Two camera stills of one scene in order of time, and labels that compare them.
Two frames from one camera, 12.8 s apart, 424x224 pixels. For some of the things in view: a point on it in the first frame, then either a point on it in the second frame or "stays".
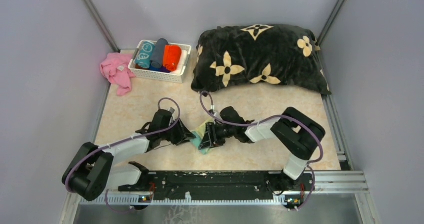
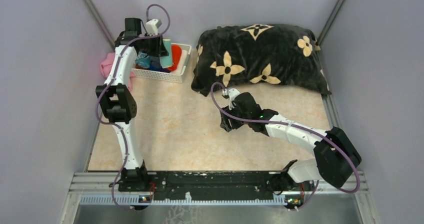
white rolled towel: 183,59 stays
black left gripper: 183,133 -> 158,50
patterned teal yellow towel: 143,57 stays
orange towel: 171,56 stays
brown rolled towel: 137,66 stays
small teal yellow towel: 199,132 -> 166,61
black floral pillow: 284,55 stays
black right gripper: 211,138 -> 225,123
